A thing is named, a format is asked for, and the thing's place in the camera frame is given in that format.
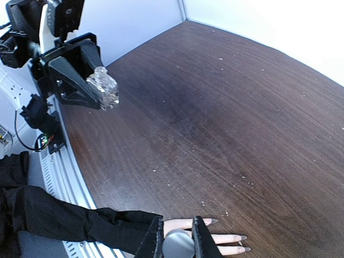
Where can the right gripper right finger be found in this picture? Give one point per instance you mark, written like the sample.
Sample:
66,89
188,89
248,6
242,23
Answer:
205,246

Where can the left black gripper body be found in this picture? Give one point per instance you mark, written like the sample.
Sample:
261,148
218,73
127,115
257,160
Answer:
70,50

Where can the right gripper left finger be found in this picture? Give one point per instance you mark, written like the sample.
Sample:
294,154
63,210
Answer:
151,246

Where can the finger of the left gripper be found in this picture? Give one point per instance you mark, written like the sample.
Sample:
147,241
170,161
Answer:
68,83
91,57

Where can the glitter nail polish bottle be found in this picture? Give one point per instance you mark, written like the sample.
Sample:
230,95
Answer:
105,87

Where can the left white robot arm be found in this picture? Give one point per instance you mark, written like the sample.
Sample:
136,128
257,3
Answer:
19,45

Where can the black sleeved forearm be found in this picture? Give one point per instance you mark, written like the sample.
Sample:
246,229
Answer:
29,208

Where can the person's bare hand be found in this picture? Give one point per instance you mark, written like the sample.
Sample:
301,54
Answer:
185,226

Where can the left round circuit board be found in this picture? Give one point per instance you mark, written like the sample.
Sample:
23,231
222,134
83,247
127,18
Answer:
42,142

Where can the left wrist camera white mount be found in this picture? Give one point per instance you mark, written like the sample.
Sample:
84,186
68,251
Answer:
58,19

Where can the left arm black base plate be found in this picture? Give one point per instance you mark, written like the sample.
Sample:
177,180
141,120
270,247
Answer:
52,127

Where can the aluminium front rail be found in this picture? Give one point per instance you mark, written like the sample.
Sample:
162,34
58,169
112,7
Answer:
63,180

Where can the left aluminium frame post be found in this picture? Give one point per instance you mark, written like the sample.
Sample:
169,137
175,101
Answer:
182,10

